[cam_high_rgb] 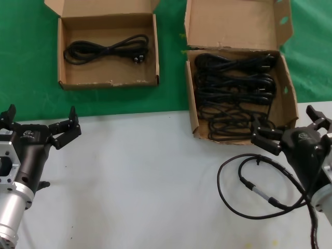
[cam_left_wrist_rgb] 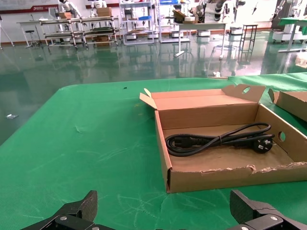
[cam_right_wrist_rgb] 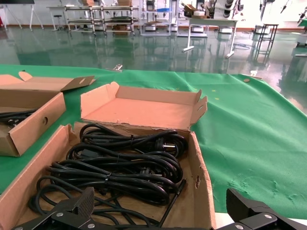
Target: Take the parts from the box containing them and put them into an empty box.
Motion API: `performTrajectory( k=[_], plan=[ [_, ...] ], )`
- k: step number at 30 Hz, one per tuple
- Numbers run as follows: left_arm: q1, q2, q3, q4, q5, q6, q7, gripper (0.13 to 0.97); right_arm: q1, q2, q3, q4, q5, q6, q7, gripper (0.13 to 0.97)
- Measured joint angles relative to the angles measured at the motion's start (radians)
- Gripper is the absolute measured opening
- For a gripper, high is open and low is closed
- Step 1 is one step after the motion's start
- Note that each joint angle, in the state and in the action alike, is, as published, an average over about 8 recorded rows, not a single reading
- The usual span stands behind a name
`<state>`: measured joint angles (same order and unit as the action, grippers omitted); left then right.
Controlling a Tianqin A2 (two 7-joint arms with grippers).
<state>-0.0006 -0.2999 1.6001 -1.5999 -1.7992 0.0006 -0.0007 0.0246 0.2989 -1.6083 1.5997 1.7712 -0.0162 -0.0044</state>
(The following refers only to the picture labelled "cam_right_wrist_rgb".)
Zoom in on white table with metal legs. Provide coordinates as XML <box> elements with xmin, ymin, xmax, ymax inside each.
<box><xmin>181</xmin><ymin>18</ymin><xmax>239</xmax><ymax>59</ymax></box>

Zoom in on metal shelf rack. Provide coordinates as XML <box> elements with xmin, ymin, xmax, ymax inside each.
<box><xmin>102</xmin><ymin>6</ymin><xmax>140</xmax><ymax>36</ymax></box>
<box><xmin>64</xmin><ymin>6</ymin><xmax>104</xmax><ymax>36</ymax></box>

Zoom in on cardboard box with torn lid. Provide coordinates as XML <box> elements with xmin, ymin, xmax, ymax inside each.
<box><xmin>0</xmin><ymin>81</ymin><xmax>216</xmax><ymax>230</ymax></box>

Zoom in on whiteboard easel stand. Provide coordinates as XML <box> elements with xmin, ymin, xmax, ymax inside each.
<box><xmin>0</xmin><ymin>0</ymin><xmax>44</xmax><ymax>31</ymax></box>

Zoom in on cardboard box with intact lid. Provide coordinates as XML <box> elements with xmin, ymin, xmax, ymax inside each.
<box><xmin>0</xmin><ymin>73</ymin><xmax>98</xmax><ymax>158</ymax></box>

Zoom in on thin black cord loops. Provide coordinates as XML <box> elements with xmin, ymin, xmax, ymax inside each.
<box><xmin>28</xmin><ymin>176</ymin><xmax>188</xmax><ymax>228</ymax></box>

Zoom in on metal cloth clamp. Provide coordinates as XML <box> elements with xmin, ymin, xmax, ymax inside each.
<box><xmin>105</xmin><ymin>64</ymin><xmax>123</xmax><ymax>72</ymax></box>

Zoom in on black power cord flat-pin plug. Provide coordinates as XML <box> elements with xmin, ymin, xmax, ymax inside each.
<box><xmin>0</xmin><ymin>107</ymin><xmax>38</xmax><ymax>127</ymax></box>

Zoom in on open cardboard box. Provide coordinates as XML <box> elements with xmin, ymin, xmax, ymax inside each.
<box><xmin>183</xmin><ymin>4</ymin><xmax>200</xmax><ymax>18</ymax></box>

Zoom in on black power cord bundle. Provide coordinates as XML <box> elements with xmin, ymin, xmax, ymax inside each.
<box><xmin>66</xmin><ymin>143</ymin><xmax>184</xmax><ymax>183</ymax></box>
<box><xmin>45</xmin><ymin>161</ymin><xmax>184</xmax><ymax>206</ymax></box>

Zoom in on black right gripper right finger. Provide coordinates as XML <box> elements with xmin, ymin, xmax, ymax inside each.
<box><xmin>215</xmin><ymin>188</ymin><xmax>307</xmax><ymax>230</ymax></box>

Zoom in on white frame workstation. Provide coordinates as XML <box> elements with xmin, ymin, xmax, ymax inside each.
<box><xmin>140</xmin><ymin>0</ymin><xmax>178</xmax><ymax>37</ymax></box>

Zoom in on green table cloth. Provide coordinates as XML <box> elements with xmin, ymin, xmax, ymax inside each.
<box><xmin>0</xmin><ymin>64</ymin><xmax>307</xmax><ymax>220</ymax></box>

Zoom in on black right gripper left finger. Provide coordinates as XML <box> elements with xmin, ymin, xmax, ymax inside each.
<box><xmin>11</xmin><ymin>186</ymin><xmax>96</xmax><ymax>230</ymax></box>

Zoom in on black power cord round plug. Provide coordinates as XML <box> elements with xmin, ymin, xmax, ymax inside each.
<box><xmin>79</xmin><ymin>123</ymin><xmax>189</xmax><ymax>159</ymax></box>

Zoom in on black metal frame stand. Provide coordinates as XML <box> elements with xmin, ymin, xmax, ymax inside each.
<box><xmin>256</xmin><ymin>23</ymin><xmax>279</xmax><ymax>65</ymax></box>

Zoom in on black stool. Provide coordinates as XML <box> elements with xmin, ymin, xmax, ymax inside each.
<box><xmin>53</xmin><ymin>14</ymin><xmax>63</xmax><ymax>31</ymax></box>

